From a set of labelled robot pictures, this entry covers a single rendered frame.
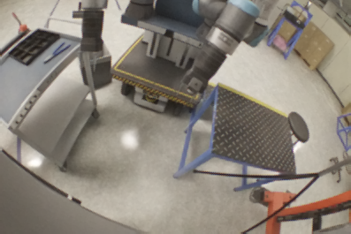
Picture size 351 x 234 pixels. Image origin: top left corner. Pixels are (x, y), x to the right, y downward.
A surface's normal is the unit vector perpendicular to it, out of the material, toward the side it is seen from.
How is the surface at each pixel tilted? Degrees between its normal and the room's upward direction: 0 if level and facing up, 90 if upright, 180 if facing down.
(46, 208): 12
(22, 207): 20
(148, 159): 0
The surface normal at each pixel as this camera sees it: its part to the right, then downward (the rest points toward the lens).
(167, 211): 0.26, -0.58
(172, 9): -0.23, 0.74
